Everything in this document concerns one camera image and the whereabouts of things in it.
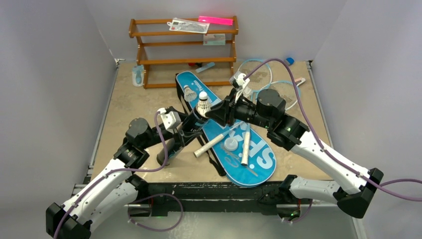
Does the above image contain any black shuttlecock tube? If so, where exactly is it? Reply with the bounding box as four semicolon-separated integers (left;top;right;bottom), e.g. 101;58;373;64
156;109;209;166

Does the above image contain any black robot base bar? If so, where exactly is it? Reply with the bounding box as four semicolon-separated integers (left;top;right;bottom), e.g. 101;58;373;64
135;181;310;217

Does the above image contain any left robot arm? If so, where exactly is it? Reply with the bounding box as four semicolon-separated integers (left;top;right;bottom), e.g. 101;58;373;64
46;107;210;239

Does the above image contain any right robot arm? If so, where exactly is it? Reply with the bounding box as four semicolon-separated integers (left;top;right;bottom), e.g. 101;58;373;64
206;89;384;219

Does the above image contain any far blue badminton racket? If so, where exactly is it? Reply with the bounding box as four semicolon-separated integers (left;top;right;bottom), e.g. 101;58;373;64
237;59;273;166

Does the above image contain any blue racket bag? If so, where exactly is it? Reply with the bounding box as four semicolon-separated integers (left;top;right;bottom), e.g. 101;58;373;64
175;71;277;187

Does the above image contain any red and black small object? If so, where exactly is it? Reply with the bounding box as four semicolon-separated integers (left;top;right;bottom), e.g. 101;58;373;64
188;62;203;68

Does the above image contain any wooden three-tier shelf rack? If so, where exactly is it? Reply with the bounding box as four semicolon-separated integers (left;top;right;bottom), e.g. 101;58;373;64
128;15;239;89

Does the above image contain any pink and white clip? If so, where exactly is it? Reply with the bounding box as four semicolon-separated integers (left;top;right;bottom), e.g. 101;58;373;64
295;78;306;86

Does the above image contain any blue and grey eraser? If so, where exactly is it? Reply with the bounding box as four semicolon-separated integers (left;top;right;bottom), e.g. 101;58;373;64
285;57;295;66

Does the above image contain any light blue packaged tool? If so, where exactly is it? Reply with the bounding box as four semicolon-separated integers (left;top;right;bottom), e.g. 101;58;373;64
132;65;144;87

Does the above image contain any small white box on shelf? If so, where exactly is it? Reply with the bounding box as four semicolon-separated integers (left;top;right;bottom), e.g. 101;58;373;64
203;33;226;46

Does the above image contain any clear packaged item on shelf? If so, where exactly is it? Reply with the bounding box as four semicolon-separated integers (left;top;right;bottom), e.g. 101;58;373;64
167;18;210;34

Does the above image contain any pink fluorescent ruler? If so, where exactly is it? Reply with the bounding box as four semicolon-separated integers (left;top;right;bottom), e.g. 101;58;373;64
198;16;234;25

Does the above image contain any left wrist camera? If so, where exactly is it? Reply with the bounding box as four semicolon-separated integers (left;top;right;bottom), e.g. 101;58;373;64
157;108;182;131

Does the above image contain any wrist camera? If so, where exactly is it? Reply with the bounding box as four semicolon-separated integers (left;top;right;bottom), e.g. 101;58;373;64
229;71;252;101
157;108;182;131

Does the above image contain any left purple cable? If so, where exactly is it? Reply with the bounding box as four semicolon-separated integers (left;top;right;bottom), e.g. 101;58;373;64
52;112;184;239

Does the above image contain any purple cable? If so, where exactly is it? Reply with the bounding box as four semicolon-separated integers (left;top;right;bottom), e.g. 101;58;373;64
52;112;184;239
244;58;422;225

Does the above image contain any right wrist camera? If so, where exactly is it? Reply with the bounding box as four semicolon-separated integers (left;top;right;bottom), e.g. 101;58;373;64
229;71;252;101

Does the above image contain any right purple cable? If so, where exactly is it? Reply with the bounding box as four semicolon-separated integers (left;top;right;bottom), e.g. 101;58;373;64
244;58;422;225

